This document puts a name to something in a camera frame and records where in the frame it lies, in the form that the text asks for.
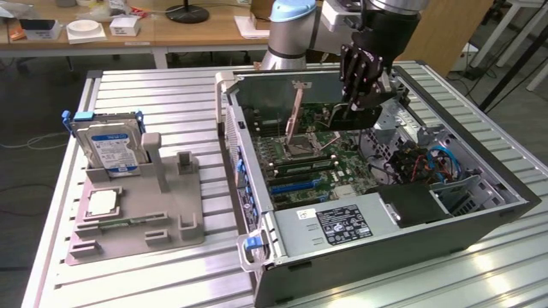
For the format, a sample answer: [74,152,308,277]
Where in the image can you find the graphics card with metal bracket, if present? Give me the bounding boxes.
[284,80,384,146]

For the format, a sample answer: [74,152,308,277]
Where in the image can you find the silver CPU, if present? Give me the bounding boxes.
[86,189,121,218]

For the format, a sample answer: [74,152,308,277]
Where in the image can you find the hard disk in blue caddy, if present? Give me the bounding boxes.
[61,110,146,178]

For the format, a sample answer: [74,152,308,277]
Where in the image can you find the metal socket cover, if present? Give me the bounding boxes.
[316,130,344,144]

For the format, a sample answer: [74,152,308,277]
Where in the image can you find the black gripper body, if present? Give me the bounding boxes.
[350,8,420,70]

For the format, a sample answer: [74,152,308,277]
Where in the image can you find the white floor box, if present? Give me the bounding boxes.
[448,42,480,73]

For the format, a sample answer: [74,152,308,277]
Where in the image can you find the wooden cabinet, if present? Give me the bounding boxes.
[366,0,494,78]

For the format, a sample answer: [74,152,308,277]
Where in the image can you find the white box with black top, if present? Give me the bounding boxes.
[17,19,62,41]

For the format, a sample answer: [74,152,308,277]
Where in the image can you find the metal disk bay cage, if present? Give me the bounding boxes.
[357,96,429,168]

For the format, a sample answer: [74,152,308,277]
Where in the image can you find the red wire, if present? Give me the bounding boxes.
[409,153,432,184]

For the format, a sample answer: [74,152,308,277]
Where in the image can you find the wooden desk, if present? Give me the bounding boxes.
[0,0,389,70]

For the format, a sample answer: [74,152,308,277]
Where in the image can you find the green motherboard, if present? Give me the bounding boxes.
[250,108,381,209]

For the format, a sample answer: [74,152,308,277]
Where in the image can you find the white table frame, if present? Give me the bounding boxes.
[469,0,548,91]

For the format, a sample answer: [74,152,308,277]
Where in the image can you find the white papers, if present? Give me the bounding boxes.
[233,15,272,40]

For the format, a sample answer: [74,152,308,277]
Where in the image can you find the white floor cable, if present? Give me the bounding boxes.
[0,132,69,150]

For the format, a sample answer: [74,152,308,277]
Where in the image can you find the cardboard box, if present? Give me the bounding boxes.
[249,0,276,22]

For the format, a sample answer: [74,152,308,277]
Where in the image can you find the open black PC case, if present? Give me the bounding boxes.
[213,65,542,308]

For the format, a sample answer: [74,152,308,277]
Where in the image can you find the black lamp base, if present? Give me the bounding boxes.
[164,0,212,24]

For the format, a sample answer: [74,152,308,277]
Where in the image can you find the grey parts rack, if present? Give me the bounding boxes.
[64,132,206,267]

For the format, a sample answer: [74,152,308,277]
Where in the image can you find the grey power supply unit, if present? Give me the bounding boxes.
[273,194,402,257]

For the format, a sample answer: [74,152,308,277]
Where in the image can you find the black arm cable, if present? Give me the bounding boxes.
[357,0,374,32]

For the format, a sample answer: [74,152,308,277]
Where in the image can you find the CPU socket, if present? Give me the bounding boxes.
[277,136,321,160]

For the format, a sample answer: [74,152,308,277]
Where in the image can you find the blue wire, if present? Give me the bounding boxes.
[429,145,462,184]

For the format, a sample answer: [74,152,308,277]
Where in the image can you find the small white box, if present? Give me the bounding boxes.
[108,15,142,37]

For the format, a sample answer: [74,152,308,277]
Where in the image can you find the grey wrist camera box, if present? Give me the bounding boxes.
[320,2,365,33]

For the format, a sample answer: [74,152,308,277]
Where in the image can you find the green RAM stick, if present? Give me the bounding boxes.
[98,214,149,230]

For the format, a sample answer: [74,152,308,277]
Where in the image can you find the orange packet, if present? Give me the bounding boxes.
[8,25,28,42]

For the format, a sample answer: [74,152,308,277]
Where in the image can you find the white box with round dish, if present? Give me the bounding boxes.
[65,19,109,46]

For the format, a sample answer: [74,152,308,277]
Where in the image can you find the black plastic shroud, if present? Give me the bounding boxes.
[365,184,454,229]

